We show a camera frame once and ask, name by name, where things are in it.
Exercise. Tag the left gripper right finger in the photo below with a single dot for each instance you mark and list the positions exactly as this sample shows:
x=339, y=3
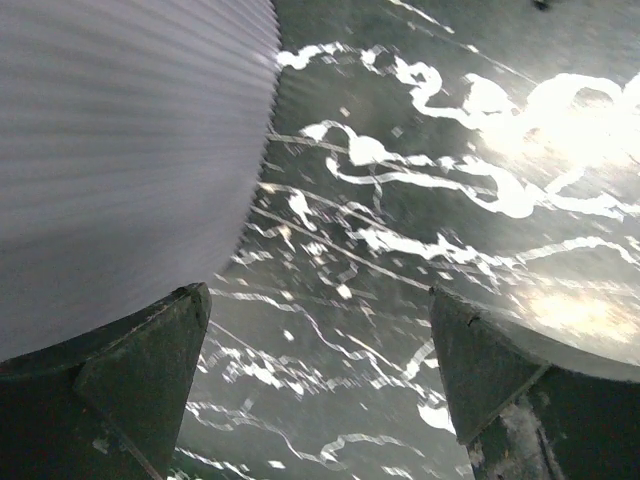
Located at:
x=526, y=406

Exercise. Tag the grey mesh trash bin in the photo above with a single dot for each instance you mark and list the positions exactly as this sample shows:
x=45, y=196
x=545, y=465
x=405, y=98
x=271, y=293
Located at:
x=132, y=134

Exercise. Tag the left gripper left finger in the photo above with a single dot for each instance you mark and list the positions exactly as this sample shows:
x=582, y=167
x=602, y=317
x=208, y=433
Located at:
x=107, y=404

